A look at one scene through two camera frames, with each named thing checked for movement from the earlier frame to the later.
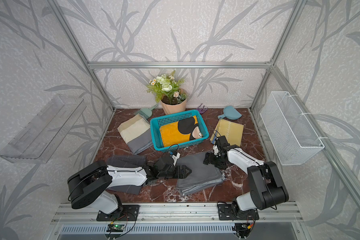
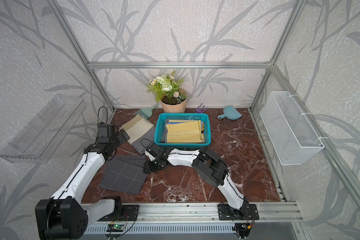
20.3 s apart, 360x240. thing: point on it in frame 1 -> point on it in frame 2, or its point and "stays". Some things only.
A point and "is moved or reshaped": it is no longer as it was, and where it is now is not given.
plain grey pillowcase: x=202 y=176 -> x=164 y=138
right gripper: x=211 y=155 -> x=147 y=169
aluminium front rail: x=174 y=212 stays
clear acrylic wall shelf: x=38 y=141 stays
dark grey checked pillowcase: x=130 y=161 stays
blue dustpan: x=230 y=113 stays
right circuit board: x=242 y=228 stays
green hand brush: x=146 y=112 stays
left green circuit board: x=115 y=228 stays
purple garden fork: x=201 y=110 stays
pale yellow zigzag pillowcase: x=232 y=131 -> x=189 y=132
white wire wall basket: x=291 y=137 stays
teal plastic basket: x=157 y=122 is moved or reshaped
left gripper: x=182 y=173 -> x=117 y=134
